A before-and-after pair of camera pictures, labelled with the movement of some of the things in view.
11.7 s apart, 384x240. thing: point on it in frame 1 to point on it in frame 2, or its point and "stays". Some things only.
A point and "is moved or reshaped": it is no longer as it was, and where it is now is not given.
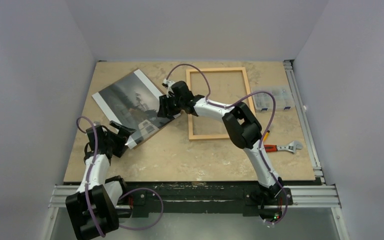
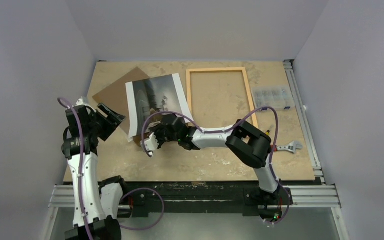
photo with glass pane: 132,101 is moved or reshaped
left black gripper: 122,141 to 110,125
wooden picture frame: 192,137 stays
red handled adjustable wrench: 292,147 stays
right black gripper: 166,105 to 160,133
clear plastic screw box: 284,95 stays
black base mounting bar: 138,197 stays
